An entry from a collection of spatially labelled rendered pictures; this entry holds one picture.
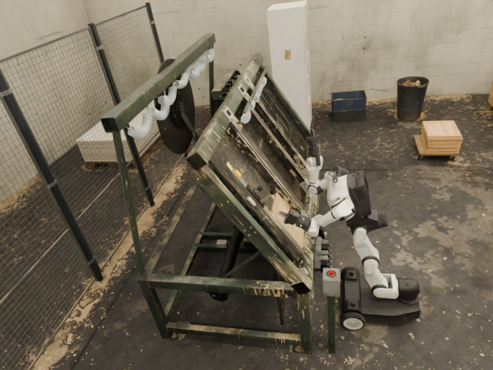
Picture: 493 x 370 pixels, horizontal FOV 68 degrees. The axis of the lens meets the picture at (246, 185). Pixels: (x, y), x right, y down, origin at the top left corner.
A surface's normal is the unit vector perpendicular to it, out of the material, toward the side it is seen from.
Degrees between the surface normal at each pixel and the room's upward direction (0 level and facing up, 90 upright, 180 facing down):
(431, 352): 0
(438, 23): 90
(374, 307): 0
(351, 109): 91
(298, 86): 90
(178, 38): 90
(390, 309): 0
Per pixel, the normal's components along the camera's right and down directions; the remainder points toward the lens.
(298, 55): -0.22, 0.56
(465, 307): -0.13, -0.83
